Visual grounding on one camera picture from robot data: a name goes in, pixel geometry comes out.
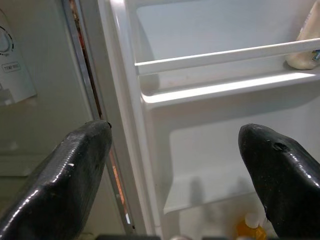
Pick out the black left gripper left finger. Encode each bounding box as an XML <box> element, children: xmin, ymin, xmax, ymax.
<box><xmin>0</xmin><ymin>119</ymin><xmax>113</xmax><ymax>240</ymax></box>

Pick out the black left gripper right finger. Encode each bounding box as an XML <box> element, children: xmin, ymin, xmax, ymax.
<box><xmin>237</xmin><ymin>123</ymin><xmax>320</xmax><ymax>240</ymax></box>

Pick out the silver refrigerator door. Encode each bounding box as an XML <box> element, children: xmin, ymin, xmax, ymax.
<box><xmin>79</xmin><ymin>0</ymin><xmax>320</xmax><ymax>240</ymax></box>

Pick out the orange bottle with white cap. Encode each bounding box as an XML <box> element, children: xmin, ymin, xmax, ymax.
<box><xmin>235</xmin><ymin>212</ymin><xmax>269</xmax><ymax>240</ymax></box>

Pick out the white thermostat control panel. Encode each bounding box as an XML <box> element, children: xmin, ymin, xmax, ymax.
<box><xmin>0</xmin><ymin>8</ymin><xmax>38</xmax><ymax>106</ymax></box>

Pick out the white plastic bottle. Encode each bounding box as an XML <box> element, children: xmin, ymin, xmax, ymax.
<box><xmin>284</xmin><ymin>0</ymin><xmax>320</xmax><ymax>71</ymax></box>

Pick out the white door shelf rail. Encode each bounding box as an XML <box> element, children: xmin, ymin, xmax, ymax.
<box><xmin>134</xmin><ymin>38</ymin><xmax>320</xmax><ymax>75</ymax></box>

